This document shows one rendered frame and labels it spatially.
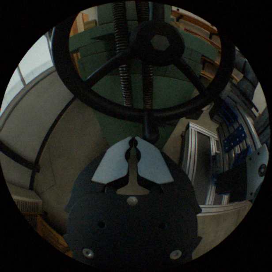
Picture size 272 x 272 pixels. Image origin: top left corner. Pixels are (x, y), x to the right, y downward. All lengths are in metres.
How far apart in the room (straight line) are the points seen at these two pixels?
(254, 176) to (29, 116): 1.76
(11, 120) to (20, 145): 0.33
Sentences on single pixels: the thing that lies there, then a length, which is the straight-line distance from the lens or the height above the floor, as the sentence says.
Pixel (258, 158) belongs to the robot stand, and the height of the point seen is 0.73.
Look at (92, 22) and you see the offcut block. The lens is 0.36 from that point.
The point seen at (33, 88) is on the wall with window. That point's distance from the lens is 1.51.
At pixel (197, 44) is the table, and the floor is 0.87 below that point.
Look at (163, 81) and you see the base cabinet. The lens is 0.34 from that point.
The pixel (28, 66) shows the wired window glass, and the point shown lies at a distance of 1.65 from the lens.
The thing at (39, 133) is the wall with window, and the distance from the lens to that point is 1.53.
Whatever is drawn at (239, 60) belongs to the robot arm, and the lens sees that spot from 0.74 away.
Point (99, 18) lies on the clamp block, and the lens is 0.23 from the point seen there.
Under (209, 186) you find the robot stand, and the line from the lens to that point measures 0.84.
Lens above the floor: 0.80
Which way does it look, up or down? 58 degrees down
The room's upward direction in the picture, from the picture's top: 1 degrees clockwise
